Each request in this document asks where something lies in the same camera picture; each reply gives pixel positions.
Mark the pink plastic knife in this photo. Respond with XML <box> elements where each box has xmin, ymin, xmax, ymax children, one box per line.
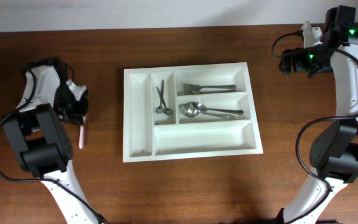
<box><xmin>78</xmin><ymin>116</ymin><xmax>87</xmax><ymax>149</ymax></box>

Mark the small steel teaspoon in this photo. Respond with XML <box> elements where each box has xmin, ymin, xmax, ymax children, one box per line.
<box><xmin>155</xmin><ymin>80</ymin><xmax>165</xmax><ymax>114</ymax></box>
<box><xmin>156</xmin><ymin>88</ymin><xmax>173</xmax><ymax>116</ymax></box>

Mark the large steel spoon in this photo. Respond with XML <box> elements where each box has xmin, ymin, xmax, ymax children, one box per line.
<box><xmin>179</xmin><ymin>105</ymin><xmax>235</xmax><ymax>120</ymax></box>
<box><xmin>191</xmin><ymin>101</ymin><xmax>244</xmax><ymax>115</ymax></box>

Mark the steel fork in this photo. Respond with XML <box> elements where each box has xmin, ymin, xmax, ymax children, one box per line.
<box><xmin>177</xmin><ymin>90</ymin><xmax>236</xmax><ymax>96</ymax></box>
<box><xmin>182</xmin><ymin>83</ymin><xmax>236</xmax><ymax>91</ymax></box>

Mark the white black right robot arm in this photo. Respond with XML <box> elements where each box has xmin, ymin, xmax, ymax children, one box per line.
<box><xmin>275</xmin><ymin>6</ymin><xmax>358</xmax><ymax>223</ymax></box>

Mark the white plastic cutlery tray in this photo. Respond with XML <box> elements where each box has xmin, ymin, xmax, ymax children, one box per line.
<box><xmin>123</xmin><ymin>62</ymin><xmax>263</xmax><ymax>162</ymax></box>

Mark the black right camera cable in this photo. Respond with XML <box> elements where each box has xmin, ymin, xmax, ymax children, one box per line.
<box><xmin>271</xmin><ymin>30</ymin><xmax>358</xmax><ymax>224</ymax></box>

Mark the black camera cable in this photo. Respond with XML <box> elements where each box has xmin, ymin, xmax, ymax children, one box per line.
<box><xmin>0</xmin><ymin>62</ymin><xmax>110</xmax><ymax>224</ymax></box>
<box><xmin>271</xmin><ymin>30</ymin><xmax>358</xmax><ymax>224</ymax></box>

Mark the black left camera cable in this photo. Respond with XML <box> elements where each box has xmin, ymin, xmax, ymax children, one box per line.
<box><xmin>0</xmin><ymin>62</ymin><xmax>110</xmax><ymax>224</ymax></box>

